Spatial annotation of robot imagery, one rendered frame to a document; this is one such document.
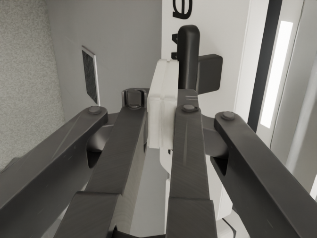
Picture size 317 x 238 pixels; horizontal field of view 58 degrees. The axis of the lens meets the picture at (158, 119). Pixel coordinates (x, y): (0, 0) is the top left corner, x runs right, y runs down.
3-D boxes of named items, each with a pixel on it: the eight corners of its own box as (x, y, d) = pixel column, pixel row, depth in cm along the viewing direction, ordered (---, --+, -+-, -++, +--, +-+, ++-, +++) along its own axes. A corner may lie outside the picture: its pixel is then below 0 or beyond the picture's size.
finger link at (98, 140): (144, 156, 14) (82, 152, 14) (154, 109, 18) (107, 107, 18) (143, 128, 13) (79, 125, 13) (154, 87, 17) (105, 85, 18)
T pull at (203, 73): (172, 121, 23) (182, 128, 22) (176, 24, 19) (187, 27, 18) (207, 111, 25) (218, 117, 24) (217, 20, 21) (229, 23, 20)
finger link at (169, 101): (162, 98, 14) (177, 99, 14) (168, 59, 20) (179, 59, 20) (161, 149, 15) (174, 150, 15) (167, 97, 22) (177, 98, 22)
